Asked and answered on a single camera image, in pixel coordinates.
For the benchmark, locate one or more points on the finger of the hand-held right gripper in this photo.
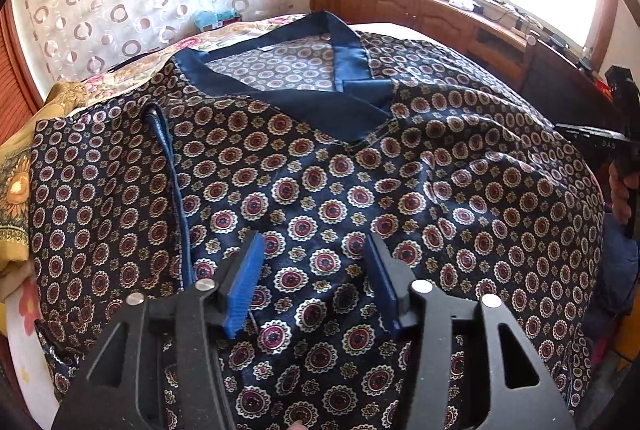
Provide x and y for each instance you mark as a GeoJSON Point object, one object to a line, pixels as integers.
{"type": "Point", "coordinates": [572, 130]}

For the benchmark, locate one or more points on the navy medallion print shirt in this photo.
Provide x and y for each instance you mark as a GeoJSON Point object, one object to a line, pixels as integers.
{"type": "Point", "coordinates": [350, 149]}

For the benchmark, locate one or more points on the floral bed sheet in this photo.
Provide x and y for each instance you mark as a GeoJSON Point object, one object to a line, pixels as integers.
{"type": "Point", "coordinates": [145, 54]}

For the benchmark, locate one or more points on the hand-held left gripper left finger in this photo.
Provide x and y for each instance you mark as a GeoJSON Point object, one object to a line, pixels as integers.
{"type": "Point", "coordinates": [244, 282]}

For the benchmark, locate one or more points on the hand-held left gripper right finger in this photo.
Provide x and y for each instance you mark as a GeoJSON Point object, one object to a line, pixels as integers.
{"type": "Point", "coordinates": [385, 280]}

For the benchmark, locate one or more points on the white flat device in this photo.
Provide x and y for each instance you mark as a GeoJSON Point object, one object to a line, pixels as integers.
{"type": "Point", "coordinates": [500, 13]}

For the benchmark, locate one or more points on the wooden cabinet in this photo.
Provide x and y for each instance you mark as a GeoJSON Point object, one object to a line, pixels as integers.
{"type": "Point", "coordinates": [400, 9]}

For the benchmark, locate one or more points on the teal plastic bag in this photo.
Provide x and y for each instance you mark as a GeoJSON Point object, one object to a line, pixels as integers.
{"type": "Point", "coordinates": [215, 18]}

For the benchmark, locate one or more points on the person's right hand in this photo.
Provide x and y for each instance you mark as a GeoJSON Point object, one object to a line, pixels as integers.
{"type": "Point", "coordinates": [622, 197]}

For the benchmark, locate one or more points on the person's blue trousers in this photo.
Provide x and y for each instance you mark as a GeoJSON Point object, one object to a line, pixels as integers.
{"type": "Point", "coordinates": [620, 275]}

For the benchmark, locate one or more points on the wooden louvre door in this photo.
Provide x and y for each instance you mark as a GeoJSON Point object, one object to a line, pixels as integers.
{"type": "Point", "coordinates": [22, 59]}

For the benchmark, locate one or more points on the yellow sunflower cloth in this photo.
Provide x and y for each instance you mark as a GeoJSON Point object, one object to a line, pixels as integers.
{"type": "Point", "coordinates": [22, 190]}

